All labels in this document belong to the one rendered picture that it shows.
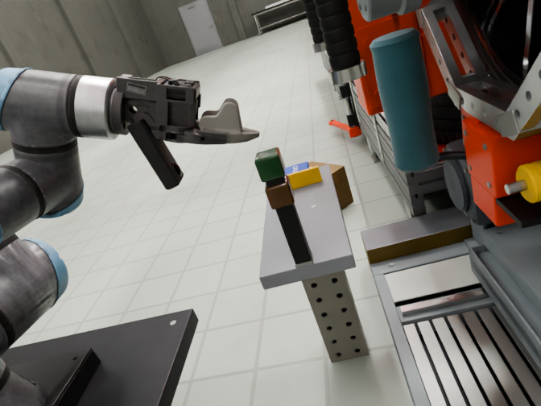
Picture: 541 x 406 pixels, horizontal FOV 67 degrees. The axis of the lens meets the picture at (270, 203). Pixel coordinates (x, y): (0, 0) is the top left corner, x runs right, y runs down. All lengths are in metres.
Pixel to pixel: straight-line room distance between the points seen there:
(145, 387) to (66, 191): 0.41
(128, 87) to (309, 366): 0.84
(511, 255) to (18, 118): 0.96
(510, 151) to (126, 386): 0.82
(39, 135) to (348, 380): 0.86
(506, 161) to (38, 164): 0.72
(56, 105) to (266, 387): 0.85
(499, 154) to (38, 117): 0.69
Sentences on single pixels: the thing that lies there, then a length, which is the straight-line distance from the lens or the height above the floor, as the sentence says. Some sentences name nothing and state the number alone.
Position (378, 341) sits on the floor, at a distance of 1.18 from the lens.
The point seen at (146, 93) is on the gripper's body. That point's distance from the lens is 0.63.
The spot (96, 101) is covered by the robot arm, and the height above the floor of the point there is 0.82.
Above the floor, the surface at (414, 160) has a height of 0.51.
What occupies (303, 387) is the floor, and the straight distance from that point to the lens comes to 1.14.
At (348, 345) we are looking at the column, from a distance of 1.12.
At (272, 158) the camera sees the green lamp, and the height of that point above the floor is 0.66.
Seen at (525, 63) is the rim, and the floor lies 0.63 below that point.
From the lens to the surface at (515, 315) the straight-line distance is 1.00.
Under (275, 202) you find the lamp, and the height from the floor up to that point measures 0.58.
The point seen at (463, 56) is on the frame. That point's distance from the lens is 0.92.
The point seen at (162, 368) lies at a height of 0.30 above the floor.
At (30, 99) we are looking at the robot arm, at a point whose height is 0.85.
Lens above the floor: 0.85
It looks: 24 degrees down
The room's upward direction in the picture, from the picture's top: 20 degrees counter-clockwise
